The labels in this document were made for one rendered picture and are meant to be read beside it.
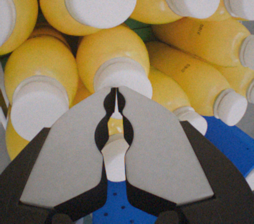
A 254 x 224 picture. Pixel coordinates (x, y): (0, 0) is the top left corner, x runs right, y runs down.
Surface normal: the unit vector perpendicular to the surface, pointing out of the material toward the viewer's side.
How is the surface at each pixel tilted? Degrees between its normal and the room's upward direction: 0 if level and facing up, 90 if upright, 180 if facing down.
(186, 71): 90
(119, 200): 90
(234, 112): 0
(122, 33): 72
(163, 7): 29
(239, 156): 90
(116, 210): 90
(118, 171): 2
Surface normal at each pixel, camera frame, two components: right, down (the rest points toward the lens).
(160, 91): -0.19, -0.57
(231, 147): -0.43, -0.68
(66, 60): 0.81, -0.49
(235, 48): -0.07, 0.45
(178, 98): 0.36, -0.46
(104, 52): -0.21, -0.31
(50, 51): 0.45, -0.69
